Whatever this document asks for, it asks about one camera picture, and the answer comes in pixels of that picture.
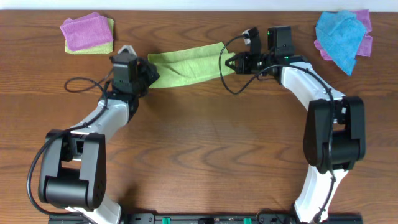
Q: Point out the light green cloth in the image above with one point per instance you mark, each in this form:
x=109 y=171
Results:
x=190 y=66

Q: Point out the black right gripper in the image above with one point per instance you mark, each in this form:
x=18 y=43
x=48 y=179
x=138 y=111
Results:
x=245 y=63

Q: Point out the crumpled pink cloth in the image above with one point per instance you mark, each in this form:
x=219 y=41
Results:
x=365 y=47

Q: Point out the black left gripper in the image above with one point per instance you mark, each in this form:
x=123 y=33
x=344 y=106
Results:
x=149 y=72

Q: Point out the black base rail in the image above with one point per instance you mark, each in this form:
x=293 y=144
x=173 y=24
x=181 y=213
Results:
x=205 y=219

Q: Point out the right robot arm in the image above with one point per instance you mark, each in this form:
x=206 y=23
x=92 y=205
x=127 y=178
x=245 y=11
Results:
x=334 y=136

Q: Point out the folded pink cloth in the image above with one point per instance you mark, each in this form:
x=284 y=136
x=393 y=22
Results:
x=86 y=32

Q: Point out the crumpled blue cloth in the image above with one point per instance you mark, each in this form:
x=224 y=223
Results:
x=340 y=34

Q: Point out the folded green cloth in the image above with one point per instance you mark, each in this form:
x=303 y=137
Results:
x=101 y=49

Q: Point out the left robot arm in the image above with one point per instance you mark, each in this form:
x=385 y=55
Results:
x=67 y=177

